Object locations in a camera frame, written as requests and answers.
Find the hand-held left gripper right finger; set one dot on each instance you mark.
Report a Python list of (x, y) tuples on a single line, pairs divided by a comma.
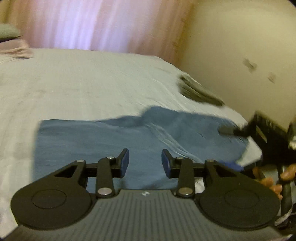
[(166, 162)]

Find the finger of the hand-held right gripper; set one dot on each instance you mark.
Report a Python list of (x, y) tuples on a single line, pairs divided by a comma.
[(231, 130), (233, 167)]

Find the person's right hand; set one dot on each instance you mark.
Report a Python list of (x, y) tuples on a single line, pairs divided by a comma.
[(272, 186)]

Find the pink curtain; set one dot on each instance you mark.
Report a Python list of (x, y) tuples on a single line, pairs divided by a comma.
[(92, 23)]

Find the purple pillow with pink trim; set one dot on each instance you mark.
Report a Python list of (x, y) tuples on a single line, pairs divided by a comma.
[(16, 49)]

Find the bed with striped white cover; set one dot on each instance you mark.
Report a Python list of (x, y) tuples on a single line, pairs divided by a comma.
[(81, 81)]

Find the folded grey pants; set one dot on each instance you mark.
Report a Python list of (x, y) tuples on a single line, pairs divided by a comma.
[(196, 91)]

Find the blue jeans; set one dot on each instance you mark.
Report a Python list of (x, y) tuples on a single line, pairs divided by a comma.
[(92, 139)]

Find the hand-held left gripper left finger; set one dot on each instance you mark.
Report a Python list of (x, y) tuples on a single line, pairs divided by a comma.
[(124, 162)]

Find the grey checked pillow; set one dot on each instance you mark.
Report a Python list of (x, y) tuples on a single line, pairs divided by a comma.
[(8, 31)]

